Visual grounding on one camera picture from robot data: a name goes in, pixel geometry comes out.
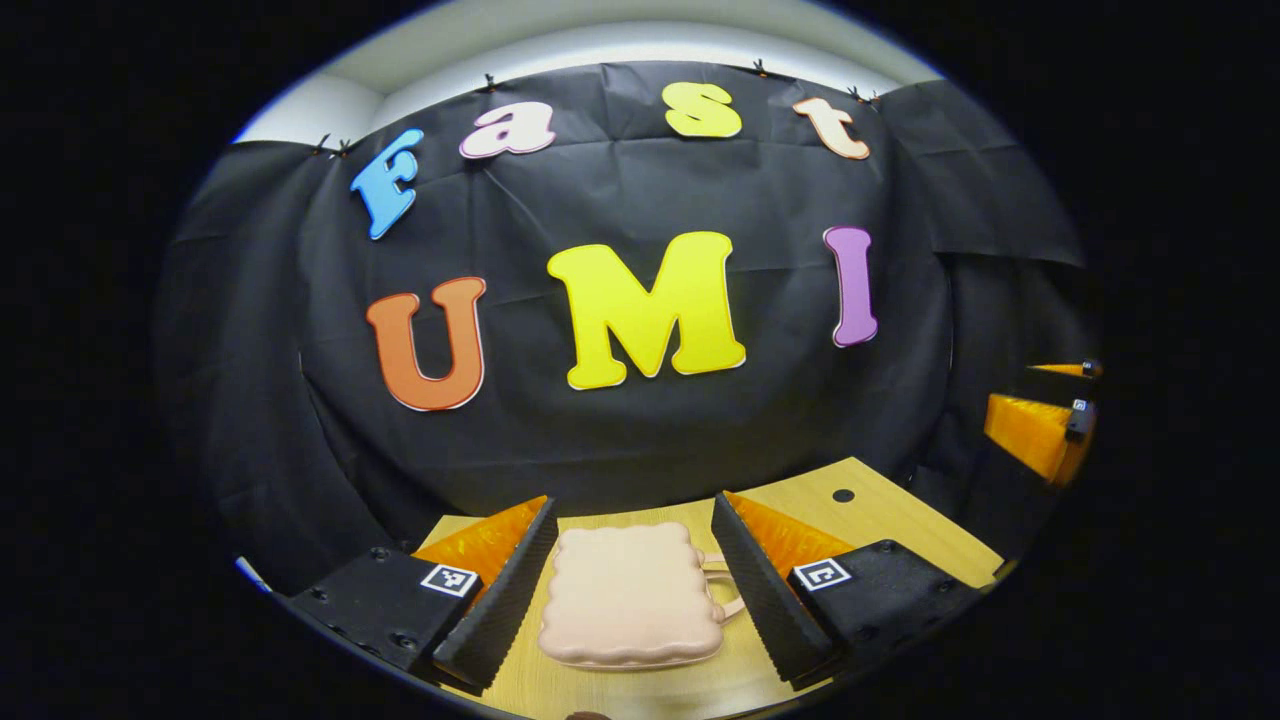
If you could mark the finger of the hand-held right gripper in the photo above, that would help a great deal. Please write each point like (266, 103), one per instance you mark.
(1065, 369)
(1030, 430)

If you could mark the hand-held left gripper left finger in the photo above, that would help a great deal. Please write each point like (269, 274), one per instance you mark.
(400, 605)

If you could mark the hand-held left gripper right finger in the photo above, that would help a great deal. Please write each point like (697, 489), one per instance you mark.
(880, 600)

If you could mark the pink hard-shell suitcase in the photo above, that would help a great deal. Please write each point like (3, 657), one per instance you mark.
(625, 595)

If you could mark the white and blue panel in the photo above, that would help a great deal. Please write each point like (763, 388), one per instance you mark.
(250, 572)

